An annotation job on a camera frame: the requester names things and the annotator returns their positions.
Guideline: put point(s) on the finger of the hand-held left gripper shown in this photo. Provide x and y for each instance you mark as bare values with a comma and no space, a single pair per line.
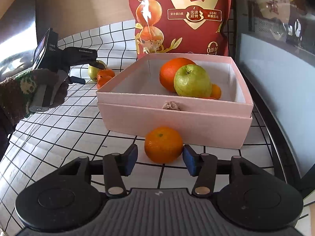
98,64
77,80

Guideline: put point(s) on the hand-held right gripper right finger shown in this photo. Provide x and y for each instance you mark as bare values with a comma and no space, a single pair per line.
189,161

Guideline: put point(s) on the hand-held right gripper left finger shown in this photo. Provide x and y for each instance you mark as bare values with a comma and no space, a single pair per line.
130,161

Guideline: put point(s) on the green guava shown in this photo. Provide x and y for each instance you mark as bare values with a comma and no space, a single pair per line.
192,81
93,73

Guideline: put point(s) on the orange mandarin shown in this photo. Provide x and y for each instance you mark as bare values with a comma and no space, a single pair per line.
162,145
103,81
216,91
108,73

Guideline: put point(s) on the pink cardboard box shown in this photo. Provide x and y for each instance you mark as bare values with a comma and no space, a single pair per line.
172,120

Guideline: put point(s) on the large orange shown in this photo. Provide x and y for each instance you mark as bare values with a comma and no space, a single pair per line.
169,73

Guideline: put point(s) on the person's left hand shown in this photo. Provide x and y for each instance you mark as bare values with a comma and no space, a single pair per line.
22,91

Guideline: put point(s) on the white grid tablecloth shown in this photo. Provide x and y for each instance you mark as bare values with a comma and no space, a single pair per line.
61,132

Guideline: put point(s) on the red snack bag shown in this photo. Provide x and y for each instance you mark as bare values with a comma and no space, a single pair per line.
182,34

